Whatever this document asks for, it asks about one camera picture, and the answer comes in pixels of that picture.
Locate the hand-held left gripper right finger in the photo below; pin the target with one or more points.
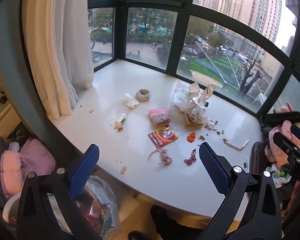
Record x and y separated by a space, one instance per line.
213 170

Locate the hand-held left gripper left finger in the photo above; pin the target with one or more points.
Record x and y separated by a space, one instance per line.
86 170

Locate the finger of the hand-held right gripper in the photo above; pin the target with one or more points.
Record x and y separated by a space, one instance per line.
283 142
299 132

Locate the plastic bag with wrappers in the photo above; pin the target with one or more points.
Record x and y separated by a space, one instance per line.
102 205

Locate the crushed clear bottle green cap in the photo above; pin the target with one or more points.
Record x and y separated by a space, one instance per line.
199 112

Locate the gold paper box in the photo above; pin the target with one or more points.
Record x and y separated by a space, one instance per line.
202 92

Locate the clear plastic bag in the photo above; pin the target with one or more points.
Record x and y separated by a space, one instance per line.
181 92

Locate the white printed cloth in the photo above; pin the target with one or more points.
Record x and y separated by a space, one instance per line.
279 177

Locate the pink plush toy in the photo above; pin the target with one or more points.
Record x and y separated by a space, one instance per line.
283 108

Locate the rolled white paper stick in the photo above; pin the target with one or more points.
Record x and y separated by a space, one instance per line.
236 146

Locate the orange peel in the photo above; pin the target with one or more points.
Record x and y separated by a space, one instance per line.
191 137

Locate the scattered peanut shells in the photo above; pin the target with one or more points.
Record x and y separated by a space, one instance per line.
215 123

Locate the yellow paper wrapper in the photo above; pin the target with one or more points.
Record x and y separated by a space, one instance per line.
188 122

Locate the pink padded jacket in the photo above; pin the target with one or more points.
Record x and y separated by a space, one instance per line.
32 157

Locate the red snack packet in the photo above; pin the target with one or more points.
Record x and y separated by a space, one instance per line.
162 137

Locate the small white bottle green label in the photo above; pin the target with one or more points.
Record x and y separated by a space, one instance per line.
121 120

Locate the pink knit cloth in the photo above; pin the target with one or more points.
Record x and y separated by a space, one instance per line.
159 117

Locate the crumpled white tissue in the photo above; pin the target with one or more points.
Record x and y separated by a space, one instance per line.
131 102

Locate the black shoe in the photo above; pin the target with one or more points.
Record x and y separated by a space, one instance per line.
138 235

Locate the white round container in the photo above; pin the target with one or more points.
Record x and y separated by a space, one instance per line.
10 210

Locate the beige cabinet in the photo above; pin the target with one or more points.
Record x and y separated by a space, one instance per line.
5 120

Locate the white curtain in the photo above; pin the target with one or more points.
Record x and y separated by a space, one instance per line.
60 42

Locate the dark window frame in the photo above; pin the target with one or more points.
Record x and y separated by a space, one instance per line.
182 10

